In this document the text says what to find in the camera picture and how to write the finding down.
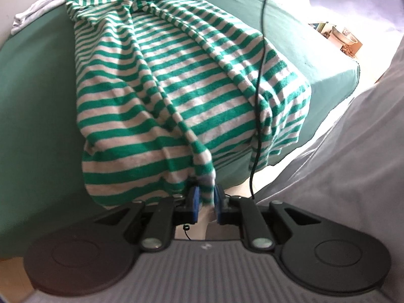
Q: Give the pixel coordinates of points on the white folded cloth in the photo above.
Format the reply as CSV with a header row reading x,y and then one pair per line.
x,y
38,12

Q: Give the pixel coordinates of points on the metal bowl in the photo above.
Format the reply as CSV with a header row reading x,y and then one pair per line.
x,y
345,36

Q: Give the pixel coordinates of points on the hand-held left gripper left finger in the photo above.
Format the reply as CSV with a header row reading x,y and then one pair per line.
x,y
194,202

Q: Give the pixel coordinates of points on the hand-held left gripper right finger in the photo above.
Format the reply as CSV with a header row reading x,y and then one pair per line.
x,y
219,205

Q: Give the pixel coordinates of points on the green white striped shirt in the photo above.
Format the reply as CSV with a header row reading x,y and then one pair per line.
x,y
189,85

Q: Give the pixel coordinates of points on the green blanket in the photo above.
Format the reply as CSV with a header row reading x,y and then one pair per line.
x,y
38,116

